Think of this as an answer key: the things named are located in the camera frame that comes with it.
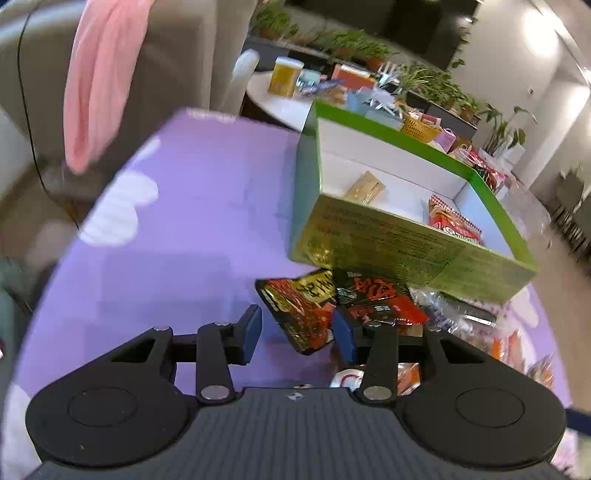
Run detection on yellow can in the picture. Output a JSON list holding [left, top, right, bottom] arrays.
[[269, 56, 305, 97]]

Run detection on black cable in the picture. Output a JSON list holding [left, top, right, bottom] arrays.
[[17, 0, 81, 232]]

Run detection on green cardboard box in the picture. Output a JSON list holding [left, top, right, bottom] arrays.
[[288, 100, 539, 305]]

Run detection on beige sofa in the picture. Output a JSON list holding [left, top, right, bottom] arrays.
[[0, 0, 259, 232]]

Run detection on yellow woven basket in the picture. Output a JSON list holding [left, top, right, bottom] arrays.
[[402, 115, 443, 143]]

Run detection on purple cloud-print tablecloth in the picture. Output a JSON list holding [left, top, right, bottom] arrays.
[[9, 108, 578, 480]]

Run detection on small red white packet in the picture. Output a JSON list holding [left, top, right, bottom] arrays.
[[330, 367, 368, 393]]

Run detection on red white snack packet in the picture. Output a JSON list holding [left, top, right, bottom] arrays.
[[427, 195, 485, 245]]

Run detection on pink cloth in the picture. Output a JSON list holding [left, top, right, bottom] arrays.
[[64, 0, 155, 175]]

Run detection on red snack bags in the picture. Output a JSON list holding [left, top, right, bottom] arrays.
[[462, 148, 509, 195]]

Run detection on tan snack bar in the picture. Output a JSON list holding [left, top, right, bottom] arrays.
[[344, 171, 386, 205]]

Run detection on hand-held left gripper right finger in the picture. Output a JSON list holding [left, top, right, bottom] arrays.
[[332, 308, 504, 402]]

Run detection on orange box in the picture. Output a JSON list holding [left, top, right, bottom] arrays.
[[331, 64, 377, 90]]

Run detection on black yellow red snack packet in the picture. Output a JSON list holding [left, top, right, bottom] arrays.
[[255, 269, 338, 356]]

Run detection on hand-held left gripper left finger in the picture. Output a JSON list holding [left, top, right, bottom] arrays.
[[92, 305, 263, 403]]

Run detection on clear wrapped pastry packet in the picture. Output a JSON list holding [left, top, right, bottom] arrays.
[[492, 328, 555, 388]]

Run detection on white round table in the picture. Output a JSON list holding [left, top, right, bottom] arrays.
[[245, 71, 319, 132]]

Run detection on white cushion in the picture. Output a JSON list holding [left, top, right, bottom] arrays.
[[228, 48, 262, 112]]

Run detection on blue plastic tray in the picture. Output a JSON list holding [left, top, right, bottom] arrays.
[[346, 90, 402, 130]]

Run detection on clear wrapped snack packet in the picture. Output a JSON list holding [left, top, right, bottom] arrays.
[[411, 288, 499, 333]]

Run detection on row of potted green plants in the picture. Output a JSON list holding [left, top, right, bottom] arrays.
[[252, 0, 539, 158]]

